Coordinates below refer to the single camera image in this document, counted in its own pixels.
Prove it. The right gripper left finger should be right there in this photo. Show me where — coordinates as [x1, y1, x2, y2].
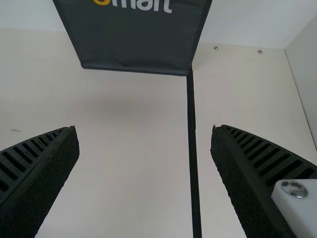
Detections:
[0, 125, 80, 238]

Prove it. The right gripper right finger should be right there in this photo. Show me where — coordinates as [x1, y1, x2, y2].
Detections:
[211, 124, 317, 238]

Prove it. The black strip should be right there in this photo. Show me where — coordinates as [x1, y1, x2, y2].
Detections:
[185, 63, 203, 238]

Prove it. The dark grey bag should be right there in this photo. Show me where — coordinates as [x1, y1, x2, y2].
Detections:
[52, 0, 213, 77]

